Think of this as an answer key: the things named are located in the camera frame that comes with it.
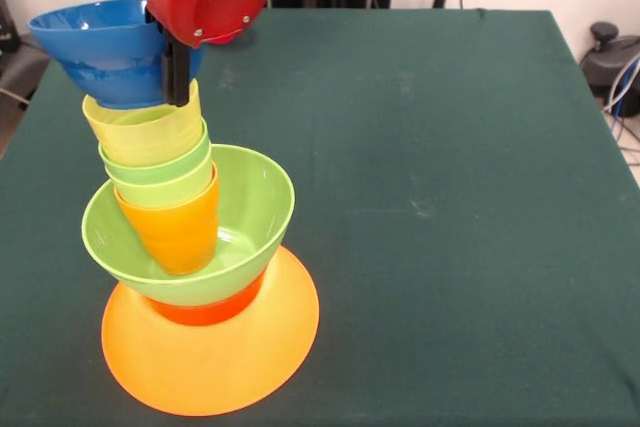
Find blue bowl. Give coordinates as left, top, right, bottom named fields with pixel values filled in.
left=26, top=0, right=207, bottom=111

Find yellow cup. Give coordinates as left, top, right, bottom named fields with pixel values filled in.
left=82, top=79, right=202, bottom=168

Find green cup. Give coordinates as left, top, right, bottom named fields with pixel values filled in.
left=97, top=116, right=211, bottom=187

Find lime cup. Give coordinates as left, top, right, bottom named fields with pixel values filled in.
left=105, top=156, right=215, bottom=209

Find orange cup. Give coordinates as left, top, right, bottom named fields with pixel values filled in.
left=113, top=164, right=221, bottom=277

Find green bowl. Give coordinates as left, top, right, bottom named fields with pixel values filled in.
left=80, top=144, right=296, bottom=308

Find red-orange bowl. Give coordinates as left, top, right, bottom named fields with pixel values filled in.
left=143, top=276, right=266, bottom=327

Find large orange bowl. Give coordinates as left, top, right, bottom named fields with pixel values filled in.
left=101, top=245, right=321, bottom=418

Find black equipment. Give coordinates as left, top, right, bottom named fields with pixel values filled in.
left=0, top=0, right=21, bottom=53

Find dark green tablecloth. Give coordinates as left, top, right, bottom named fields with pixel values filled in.
left=0, top=4, right=640, bottom=427

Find tangled floor cables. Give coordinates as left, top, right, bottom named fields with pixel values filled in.
left=602, top=54, right=640, bottom=166

